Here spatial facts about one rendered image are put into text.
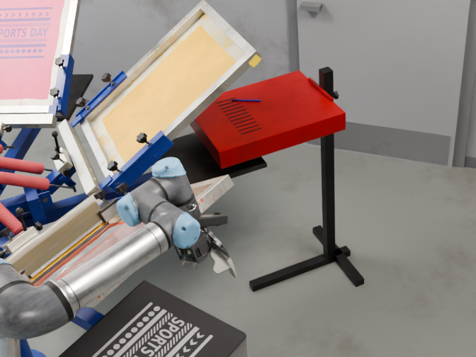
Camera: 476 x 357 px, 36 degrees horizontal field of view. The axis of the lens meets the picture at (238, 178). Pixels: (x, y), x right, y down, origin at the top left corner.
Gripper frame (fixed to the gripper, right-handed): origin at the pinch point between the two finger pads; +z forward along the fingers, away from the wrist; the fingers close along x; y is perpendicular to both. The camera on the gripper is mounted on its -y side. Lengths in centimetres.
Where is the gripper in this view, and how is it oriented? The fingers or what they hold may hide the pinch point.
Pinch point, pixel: (217, 271)
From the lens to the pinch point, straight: 195.9
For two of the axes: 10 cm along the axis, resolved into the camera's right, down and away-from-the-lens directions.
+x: 7.3, 0.6, -6.8
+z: 3.2, 8.5, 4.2
